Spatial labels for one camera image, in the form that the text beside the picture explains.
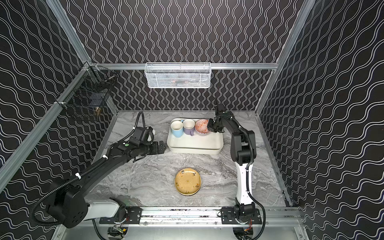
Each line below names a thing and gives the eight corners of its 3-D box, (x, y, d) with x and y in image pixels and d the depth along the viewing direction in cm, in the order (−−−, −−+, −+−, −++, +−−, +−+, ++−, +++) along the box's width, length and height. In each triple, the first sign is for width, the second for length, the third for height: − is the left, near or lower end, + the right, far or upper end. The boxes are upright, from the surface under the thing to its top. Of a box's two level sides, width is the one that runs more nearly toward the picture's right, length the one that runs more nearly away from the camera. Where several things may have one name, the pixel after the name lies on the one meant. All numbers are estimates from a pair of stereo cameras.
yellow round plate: (174, 196, 82) (173, 193, 80) (176, 170, 92) (175, 168, 89) (201, 195, 82) (201, 193, 80) (200, 170, 92) (200, 168, 89)
